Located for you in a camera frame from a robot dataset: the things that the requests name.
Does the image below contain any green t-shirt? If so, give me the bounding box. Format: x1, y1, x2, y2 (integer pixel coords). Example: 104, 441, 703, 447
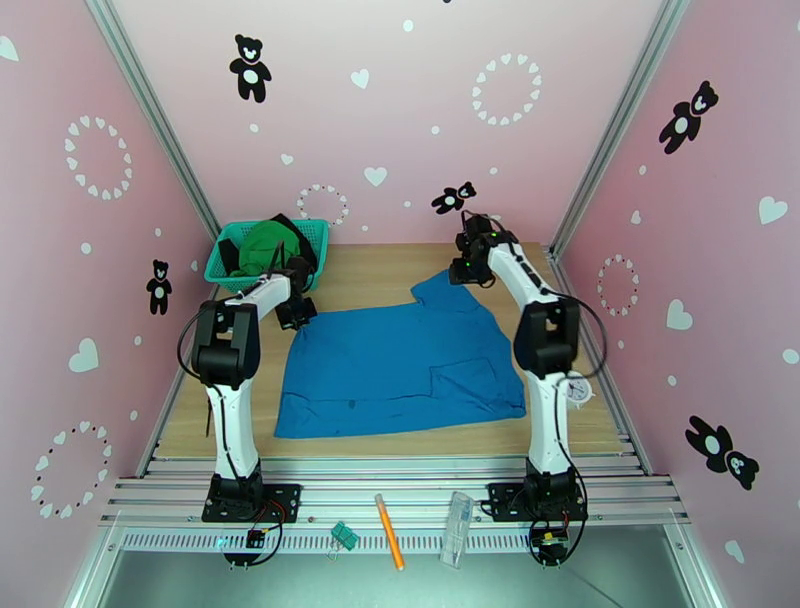
229, 219, 303, 279

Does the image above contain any black garment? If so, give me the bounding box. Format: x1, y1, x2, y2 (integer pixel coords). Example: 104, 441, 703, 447
217, 213, 321, 295

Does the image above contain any white alarm clock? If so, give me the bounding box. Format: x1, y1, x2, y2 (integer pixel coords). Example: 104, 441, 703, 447
557, 369, 595, 411

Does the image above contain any white slotted cable duct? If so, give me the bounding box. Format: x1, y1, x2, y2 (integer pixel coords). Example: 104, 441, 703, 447
118, 529, 545, 554

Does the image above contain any teal plastic basket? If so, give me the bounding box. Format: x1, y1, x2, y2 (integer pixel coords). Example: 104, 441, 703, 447
204, 218, 331, 296

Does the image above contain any aluminium base frame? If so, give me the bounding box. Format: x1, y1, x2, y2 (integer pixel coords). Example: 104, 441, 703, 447
98, 454, 692, 529

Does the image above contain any upside down bear sticker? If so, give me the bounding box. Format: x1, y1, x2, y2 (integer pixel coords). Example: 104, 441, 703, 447
685, 415, 761, 492

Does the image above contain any clear plastic case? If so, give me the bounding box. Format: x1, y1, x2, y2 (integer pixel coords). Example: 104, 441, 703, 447
439, 491, 474, 570

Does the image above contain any small upright bear sticker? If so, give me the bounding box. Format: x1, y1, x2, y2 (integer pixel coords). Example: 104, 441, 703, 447
146, 259, 174, 316

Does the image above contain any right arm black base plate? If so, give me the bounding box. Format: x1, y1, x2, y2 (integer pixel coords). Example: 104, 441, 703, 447
487, 481, 589, 523

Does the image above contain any blue t-shirt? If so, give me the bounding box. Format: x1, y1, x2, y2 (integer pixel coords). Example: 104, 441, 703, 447
274, 269, 528, 440

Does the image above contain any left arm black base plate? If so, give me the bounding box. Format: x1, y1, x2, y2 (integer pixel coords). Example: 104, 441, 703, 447
201, 482, 303, 524

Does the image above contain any large tilted bear sticker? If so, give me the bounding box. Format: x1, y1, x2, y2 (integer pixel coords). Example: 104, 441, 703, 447
659, 79, 720, 156

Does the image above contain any orange pen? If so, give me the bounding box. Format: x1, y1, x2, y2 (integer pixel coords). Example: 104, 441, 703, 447
373, 493, 406, 572

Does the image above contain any aluminium frame post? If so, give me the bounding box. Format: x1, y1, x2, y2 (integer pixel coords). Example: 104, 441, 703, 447
84, 0, 221, 238
548, 0, 692, 250

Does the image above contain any circuit board with yellow connector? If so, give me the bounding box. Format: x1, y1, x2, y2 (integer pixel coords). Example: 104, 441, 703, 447
536, 526, 571, 562

